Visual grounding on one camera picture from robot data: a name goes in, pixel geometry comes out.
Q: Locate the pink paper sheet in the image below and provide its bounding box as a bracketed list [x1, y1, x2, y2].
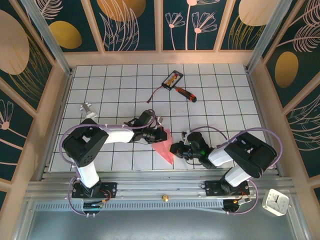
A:
[151, 127, 176, 165]

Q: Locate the white square clock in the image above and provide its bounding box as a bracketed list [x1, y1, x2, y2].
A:
[261, 188, 290, 217]

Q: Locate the orange black screwdriver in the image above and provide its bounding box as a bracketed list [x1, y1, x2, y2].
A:
[174, 85, 198, 103]

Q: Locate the white silver hinged device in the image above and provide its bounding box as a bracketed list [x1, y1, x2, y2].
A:
[79, 101, 98, 123]

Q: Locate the black controller board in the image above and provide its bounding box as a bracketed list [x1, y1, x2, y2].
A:
[223, 198, 252, 212]
[82, 201, 107, 210]

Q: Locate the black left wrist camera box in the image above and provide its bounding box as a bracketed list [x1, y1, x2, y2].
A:
[137, 109, 158, 129]

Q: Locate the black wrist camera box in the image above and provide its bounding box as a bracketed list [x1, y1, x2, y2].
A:
[185, 131, 209, 151]
[137, 109, 158, 129]

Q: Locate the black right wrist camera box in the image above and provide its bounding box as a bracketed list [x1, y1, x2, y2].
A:
[185, 131, 209, 151]

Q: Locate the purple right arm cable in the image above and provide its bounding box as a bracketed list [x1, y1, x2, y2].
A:
[186, 125, 285, 216]

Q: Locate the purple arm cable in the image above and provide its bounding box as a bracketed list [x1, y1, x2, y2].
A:
[61, 108, 159, 218]
[186, 125, 285, 216]

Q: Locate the thin red black wire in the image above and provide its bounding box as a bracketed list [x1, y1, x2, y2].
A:
[146, 85, 166, 104]

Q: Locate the aluminium front rail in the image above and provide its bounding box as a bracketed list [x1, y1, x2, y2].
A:
[24, 169, 293, 201]

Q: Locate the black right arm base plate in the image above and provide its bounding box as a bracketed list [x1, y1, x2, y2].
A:
[204, 179, 251, 197]

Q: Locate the grey slotted cable duct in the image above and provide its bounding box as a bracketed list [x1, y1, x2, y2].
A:
[34, 199, 226, 211]

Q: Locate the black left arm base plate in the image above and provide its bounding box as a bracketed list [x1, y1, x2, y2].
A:
[71, 181, 118, 200]

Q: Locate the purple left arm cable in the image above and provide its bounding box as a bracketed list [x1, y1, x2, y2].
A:
[61, 108, 159, 218]

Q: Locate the wall panel with pink flowers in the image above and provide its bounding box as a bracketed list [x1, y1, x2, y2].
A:
[157, 0, 223, 53]

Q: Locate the wall panel with leaf lines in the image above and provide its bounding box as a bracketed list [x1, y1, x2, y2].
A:
[83, 0, 161, 53]

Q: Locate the wall panel with feather lines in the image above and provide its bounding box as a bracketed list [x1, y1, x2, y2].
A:
[282, 82, 320, 187]

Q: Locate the wall panel with cream oval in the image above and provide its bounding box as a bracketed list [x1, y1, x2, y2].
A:
[217, 0, 286, 52]

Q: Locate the wall panel with yellow oval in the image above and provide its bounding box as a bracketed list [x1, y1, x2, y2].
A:
[37, 0, 105, 54]
[259, 0, 320, 110]

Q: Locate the aluminium frame post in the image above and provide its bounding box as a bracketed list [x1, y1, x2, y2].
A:
[19, 0, 75, 76]
[244, 0, 293, 73]

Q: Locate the wall panel with white flower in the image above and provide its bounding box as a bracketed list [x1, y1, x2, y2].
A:
[0, 74, 38, 187]

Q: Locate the wall panel with cream circle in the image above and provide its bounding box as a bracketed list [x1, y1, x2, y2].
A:
[0, 0, 56, 117]

